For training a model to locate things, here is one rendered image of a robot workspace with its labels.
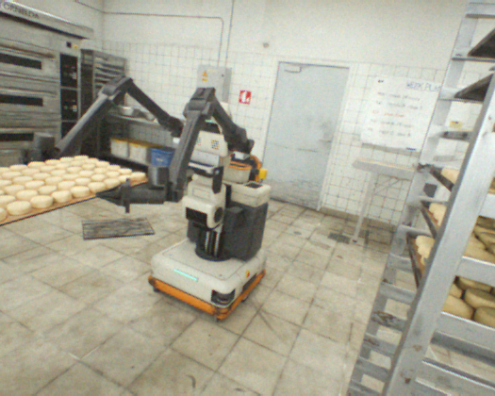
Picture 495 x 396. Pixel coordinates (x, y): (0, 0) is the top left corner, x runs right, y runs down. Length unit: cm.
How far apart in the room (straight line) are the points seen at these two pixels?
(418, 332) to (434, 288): 7
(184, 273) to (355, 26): 376
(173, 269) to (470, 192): 182
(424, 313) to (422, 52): 418
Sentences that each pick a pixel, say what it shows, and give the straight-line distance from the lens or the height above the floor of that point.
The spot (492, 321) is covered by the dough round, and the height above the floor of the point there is 106.
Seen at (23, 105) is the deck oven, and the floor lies 94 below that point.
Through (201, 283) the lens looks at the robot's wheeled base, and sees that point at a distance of 197.
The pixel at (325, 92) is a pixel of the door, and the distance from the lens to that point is 458.
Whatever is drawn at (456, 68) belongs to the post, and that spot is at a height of 147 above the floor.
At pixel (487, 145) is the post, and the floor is 131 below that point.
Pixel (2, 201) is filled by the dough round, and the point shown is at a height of 98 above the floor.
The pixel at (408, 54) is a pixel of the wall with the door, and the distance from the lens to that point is 455.
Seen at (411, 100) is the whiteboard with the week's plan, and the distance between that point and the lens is 446.
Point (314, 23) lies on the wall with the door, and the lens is 477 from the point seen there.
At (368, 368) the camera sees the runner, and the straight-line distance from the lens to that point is 115.
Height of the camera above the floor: 130
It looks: 16 degrees down
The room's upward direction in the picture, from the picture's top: 9 degrees clockwise
